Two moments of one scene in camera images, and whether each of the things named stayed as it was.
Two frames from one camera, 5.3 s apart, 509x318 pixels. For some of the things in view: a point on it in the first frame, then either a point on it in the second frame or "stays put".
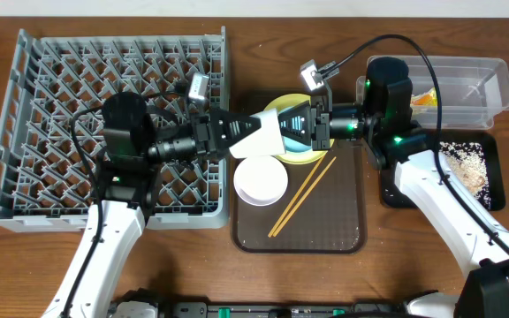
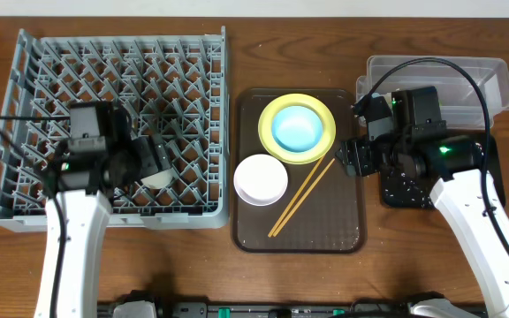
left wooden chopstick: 297,195 stays put
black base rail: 286,309 stays put
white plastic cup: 267,140 -> 161,179
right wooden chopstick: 305,195 stays put
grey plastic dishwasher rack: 39,177 stays put
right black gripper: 321,125 -> 360,155
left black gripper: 201,138 -> 155,158
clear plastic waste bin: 473,89 stays put
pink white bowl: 261,180 stays put
